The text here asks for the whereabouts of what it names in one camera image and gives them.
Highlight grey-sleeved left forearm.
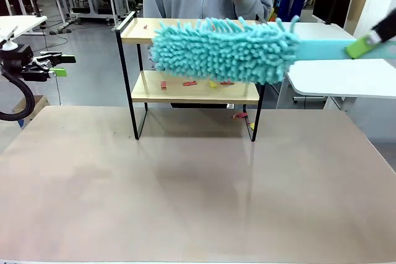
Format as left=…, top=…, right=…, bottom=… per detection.
left=234, top=0, right=273, bottom=21

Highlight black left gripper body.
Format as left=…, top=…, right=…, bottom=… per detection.
left=0, top=44, right=48, bottom=82

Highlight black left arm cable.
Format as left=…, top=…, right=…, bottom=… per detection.
left=0, top=66, right=36, bottom=122

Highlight small white table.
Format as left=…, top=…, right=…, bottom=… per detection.
left=0, top=15, right=48, bottom=40

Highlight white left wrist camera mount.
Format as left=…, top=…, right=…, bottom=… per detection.
left=0, top=25, right=19, bottom=51

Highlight brown cardboard box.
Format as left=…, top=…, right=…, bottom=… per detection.
left=12, top=95, right=51, bottom=129

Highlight yellow background object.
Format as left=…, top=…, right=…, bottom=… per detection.
left=267, top=6, right=280, bottom=23

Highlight teal microfiber duster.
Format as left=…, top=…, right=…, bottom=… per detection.
left=150, top=15, right=396, bottom=86

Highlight black metal wood shelf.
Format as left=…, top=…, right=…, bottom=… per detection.
left=114, top=11, right=267, bottom=143

